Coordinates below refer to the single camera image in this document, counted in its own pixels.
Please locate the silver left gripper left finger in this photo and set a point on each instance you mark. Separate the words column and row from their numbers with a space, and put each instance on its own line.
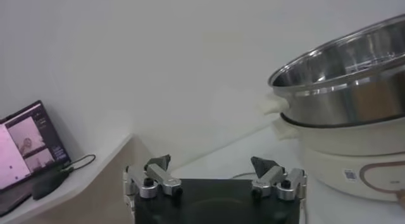
column 164, row 177

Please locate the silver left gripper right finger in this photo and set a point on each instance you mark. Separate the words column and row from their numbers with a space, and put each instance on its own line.
column 269, row 177

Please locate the round glass pot lid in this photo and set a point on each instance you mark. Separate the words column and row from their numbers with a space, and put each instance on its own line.
column 248, row 176

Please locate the stainless steel steamer basket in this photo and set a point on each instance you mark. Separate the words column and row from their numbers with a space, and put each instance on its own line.
column 332, row 108

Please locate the white electric cooker base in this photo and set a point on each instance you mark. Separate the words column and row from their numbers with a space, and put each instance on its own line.
column 332, row 168

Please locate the white rounded side desk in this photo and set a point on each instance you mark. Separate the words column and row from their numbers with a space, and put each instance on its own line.
column 95, row 181

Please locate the black computer mouse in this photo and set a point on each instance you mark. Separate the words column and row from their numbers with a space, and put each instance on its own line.
column 47, row 184

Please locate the black laptop with pink screen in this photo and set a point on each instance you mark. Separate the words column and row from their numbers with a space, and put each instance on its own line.
column 19, row 149

